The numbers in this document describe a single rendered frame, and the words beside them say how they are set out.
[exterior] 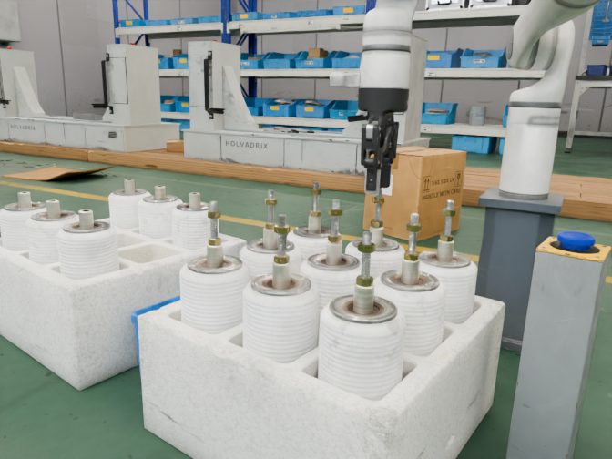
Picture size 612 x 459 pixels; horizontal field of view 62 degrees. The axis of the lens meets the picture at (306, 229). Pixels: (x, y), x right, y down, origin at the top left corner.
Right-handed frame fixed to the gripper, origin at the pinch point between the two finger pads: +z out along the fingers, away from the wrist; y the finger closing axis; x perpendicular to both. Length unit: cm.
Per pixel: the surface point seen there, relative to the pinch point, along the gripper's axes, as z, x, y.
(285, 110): 2, 230, 469
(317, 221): 8.0, 10.7, 2.1
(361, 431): 19.2, -8.3, -34.5
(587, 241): 2.6, -28.1, -13.1
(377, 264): 11.9, -1.7, -4.4
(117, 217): 15, 64, 12
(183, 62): -52, 379, 485
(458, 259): 10.0, -13.3, -2.2
